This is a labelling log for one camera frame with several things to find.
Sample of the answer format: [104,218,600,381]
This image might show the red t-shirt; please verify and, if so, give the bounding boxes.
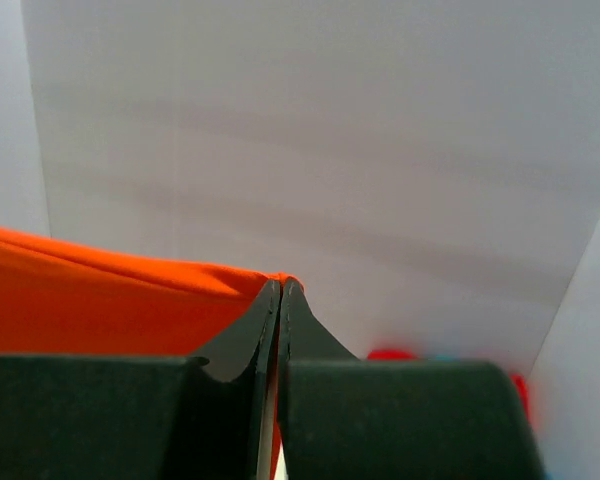
[366,348,531,419]

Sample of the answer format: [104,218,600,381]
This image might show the orange t-shirt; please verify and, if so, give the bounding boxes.
[0,228,289,479]

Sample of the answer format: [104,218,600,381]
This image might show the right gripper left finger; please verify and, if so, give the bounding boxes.
[0,281,280,479]

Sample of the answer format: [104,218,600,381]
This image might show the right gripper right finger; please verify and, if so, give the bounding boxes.
[278,281,545,480]

